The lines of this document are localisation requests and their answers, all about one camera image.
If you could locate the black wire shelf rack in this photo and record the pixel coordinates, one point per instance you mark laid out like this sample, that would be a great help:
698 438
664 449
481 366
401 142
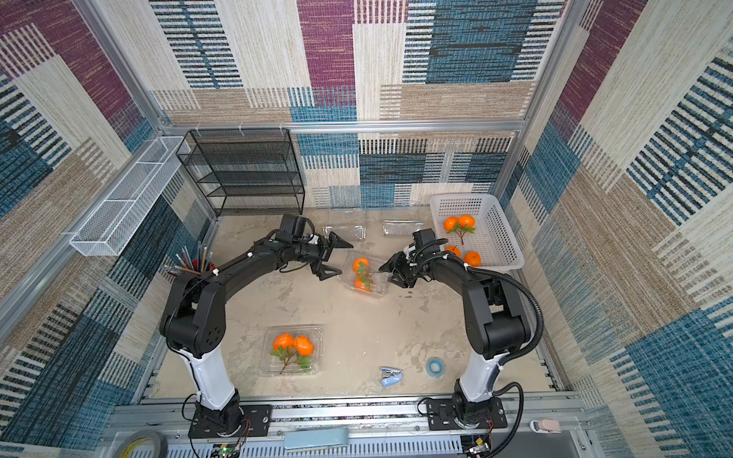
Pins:
244 171

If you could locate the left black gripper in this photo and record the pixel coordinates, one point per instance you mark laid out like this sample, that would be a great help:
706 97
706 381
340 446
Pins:
322 270

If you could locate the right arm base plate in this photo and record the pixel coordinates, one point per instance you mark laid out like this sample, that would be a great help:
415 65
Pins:
450 414

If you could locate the red pencil cup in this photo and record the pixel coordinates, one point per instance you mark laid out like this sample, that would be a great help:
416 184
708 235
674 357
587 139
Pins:
196 260

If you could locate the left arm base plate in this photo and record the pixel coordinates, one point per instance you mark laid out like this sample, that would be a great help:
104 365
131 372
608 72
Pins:
231 423

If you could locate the blue tape roll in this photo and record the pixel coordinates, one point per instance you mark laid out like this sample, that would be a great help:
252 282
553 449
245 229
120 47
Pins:
435 368

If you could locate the clear clamshell container back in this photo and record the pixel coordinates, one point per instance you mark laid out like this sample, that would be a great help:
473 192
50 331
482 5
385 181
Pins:
401 227

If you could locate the pink white small device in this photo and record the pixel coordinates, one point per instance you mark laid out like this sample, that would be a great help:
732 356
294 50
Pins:
545 426

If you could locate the clear clamshell container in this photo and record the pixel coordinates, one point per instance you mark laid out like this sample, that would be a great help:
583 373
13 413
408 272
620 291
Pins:
349 232
381 280
270 366
401 227

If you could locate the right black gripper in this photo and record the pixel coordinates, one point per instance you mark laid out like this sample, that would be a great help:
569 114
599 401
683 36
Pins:
408 269

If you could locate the white wire mesh tray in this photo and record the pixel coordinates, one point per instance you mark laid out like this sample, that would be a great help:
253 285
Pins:
114 222

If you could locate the grey tape roll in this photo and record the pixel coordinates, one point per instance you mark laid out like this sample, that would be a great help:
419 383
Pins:
145 438

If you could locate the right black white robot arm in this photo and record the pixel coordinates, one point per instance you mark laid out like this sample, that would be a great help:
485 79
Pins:
501 317

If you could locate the orange pair with leaves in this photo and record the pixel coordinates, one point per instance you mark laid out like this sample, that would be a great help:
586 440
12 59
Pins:
461 226

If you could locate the clear clamshell container front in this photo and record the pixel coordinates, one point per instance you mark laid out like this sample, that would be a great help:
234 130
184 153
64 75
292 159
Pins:
270 366

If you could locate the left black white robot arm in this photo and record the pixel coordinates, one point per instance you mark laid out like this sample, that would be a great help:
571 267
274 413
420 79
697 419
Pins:
193 322

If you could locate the blue stapler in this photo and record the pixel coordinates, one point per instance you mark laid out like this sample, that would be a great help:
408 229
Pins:
390 376

